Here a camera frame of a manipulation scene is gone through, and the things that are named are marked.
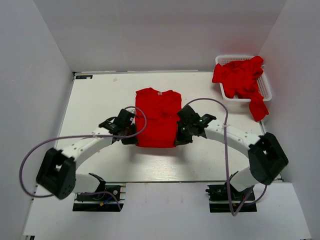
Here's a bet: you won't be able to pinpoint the red t shirt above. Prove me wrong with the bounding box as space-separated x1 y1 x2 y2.
135 87 182 148

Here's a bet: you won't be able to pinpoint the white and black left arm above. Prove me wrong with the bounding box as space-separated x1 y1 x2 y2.
36 109 136 200

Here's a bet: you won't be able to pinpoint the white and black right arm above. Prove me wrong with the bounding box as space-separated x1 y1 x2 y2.
175 105 289 200

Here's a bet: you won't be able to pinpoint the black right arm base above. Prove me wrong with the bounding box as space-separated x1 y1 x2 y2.
205 184 257 213

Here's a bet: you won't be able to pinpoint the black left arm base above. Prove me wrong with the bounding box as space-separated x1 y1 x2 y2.
72 183 126 213

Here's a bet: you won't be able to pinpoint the red t shirts in basket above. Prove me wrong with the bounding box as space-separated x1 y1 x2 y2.
212 56 269 122

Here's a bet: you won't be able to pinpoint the blue label sticker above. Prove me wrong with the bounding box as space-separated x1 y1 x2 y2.
75 75 93 80

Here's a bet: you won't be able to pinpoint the white plastic basket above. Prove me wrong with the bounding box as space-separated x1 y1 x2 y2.
215 54 272 105

